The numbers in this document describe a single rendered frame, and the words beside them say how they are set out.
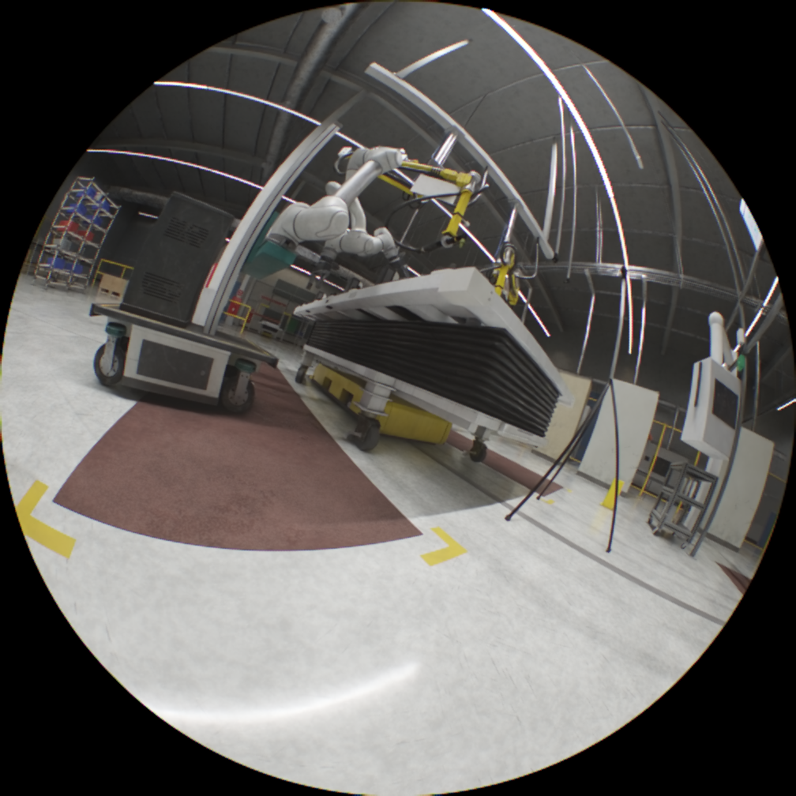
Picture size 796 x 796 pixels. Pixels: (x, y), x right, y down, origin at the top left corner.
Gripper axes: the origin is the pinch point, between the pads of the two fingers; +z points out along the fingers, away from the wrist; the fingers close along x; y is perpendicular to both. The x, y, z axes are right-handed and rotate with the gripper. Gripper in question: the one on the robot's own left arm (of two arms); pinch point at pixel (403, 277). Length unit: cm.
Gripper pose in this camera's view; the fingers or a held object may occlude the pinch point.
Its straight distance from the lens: 174.3
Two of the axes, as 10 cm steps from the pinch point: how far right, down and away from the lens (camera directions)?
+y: -7.3, 6.2, -2.9
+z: 4.1, 7.3, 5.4
